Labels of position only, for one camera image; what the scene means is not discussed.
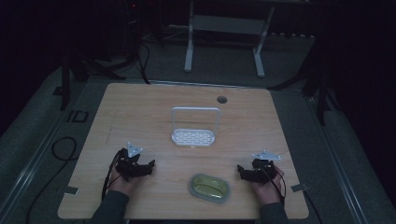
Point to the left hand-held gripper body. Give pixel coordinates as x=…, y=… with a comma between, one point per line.
x=130, y=165

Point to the person's right hand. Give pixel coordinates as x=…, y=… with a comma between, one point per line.
x=267, y=189

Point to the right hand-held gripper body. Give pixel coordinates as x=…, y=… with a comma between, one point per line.
x=261, y=172

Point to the white metal stand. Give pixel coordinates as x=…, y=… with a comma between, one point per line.
x=224, y=25

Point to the clear dish with yellow soap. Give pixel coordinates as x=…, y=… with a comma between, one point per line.
x=209, y=188

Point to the black tripod stand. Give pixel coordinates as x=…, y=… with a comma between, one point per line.
x=81, y=67
x=317, y=90

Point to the person's left hand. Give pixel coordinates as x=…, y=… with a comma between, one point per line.
x=120, y=183

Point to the grey tape piece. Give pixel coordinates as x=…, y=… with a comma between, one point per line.
x=71, y=190
x=299, y=187

